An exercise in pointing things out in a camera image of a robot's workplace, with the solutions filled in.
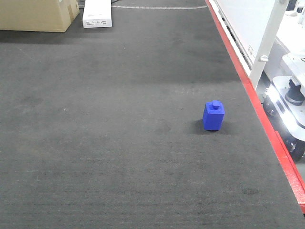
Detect red conveyor side rail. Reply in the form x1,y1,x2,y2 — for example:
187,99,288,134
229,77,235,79
206,0,305,213

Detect white flat carton box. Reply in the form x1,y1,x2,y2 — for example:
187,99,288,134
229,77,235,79
82,0,112,29

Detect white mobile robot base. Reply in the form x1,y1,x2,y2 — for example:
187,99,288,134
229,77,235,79
263,52,305,162

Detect blue plastic bottle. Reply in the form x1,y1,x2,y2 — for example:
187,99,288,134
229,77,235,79
202,100,225,131

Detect brown cardboard box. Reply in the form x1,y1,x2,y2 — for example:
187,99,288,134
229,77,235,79
0,0,80,32

